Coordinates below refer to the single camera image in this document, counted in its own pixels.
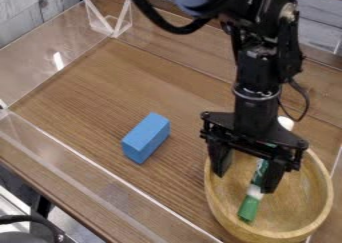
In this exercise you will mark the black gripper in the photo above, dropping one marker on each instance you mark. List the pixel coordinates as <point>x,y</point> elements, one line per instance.
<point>251,130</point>

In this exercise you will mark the green Expo marker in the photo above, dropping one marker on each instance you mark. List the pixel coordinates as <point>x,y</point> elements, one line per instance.
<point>250,204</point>

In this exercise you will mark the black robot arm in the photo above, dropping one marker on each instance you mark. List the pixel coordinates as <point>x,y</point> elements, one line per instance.
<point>263,30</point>

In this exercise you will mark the brown wooden bowl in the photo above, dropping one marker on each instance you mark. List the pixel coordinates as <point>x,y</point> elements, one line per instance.
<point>290,213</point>

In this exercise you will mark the blue rectangular block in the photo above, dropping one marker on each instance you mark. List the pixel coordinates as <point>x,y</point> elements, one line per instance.
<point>145,137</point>

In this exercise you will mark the clear acrylic barrier panel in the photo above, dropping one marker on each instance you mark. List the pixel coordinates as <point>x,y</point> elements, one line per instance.
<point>79,114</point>

